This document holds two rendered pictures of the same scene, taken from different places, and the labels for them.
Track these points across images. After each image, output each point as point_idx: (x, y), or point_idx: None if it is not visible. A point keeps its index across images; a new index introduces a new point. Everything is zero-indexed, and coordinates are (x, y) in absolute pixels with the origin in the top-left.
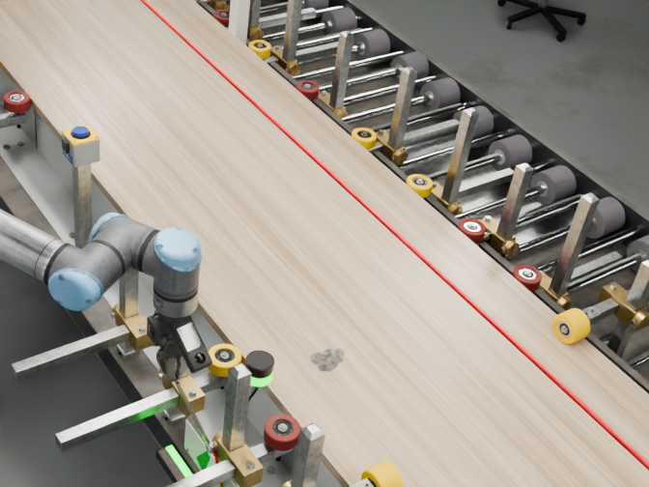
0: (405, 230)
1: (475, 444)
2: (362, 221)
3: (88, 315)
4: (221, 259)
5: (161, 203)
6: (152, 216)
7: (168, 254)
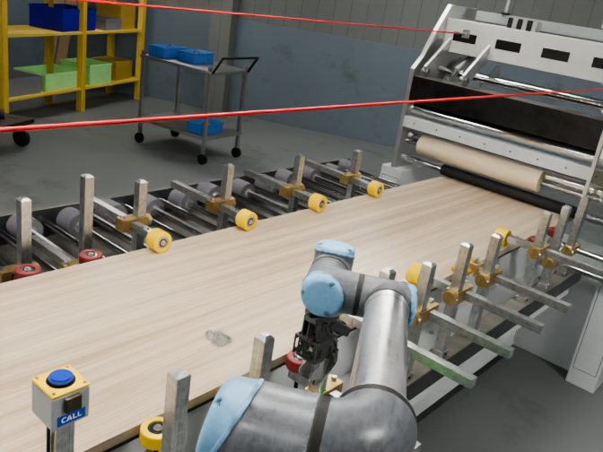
0: (32, 299)
1: (272, 288)
2: (19, 319)
3: None
4: (92, 401)
5: None
6: None
7: (353, 248)
